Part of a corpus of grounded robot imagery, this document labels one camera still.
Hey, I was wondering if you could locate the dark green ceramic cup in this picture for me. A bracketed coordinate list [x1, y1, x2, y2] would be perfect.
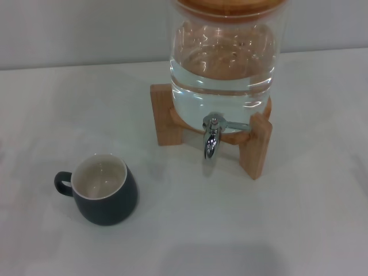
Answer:
[53, 153, 139, 227]

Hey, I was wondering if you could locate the chrome faucet tap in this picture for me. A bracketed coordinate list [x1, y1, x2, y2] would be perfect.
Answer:
[201, 112, 250, 160]

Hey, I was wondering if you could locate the wooden dispenser lid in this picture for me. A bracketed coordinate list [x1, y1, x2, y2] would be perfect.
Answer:
[175, 0, 285, 21]

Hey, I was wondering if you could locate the wooden dispenser stand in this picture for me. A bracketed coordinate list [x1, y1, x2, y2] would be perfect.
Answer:
[149, 83, 273, 181]

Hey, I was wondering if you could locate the glass water dispenser jar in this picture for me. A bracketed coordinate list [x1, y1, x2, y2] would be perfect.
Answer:
[168, 0, 289, 136]

